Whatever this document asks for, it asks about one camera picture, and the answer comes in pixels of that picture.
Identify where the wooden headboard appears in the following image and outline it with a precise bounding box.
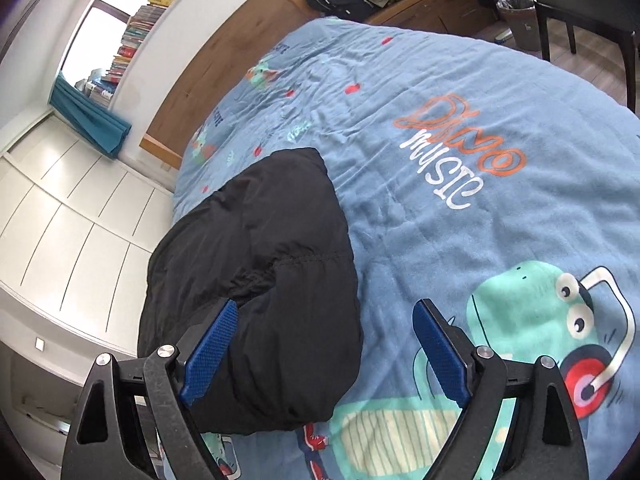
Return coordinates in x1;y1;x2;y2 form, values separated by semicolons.
140;0;321;170

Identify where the row of books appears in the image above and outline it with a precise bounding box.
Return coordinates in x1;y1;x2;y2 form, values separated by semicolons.
75;0;211;108

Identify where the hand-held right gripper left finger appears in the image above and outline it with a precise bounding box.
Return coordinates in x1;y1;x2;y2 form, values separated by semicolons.
60;300;240;480

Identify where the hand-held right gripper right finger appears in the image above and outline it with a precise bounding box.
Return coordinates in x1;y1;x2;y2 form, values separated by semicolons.
412;298;591;480

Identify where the black chair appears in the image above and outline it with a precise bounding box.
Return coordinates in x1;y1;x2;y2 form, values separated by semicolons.
532;0;640;111

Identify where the blue printed bedsheet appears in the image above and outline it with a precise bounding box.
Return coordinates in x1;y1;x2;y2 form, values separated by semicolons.
172;16;640;480

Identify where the black puffer jacket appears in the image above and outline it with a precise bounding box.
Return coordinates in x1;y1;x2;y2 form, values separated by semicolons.
137;147;365;435

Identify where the white wardrobe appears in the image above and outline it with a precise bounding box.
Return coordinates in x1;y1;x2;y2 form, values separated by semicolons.
0;114;175;480

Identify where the grey trash bin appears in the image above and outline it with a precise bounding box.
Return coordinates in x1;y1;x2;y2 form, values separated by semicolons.
496;0;544;52

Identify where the teal curtain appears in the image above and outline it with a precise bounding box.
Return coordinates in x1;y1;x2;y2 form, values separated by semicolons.
50;72;132;160

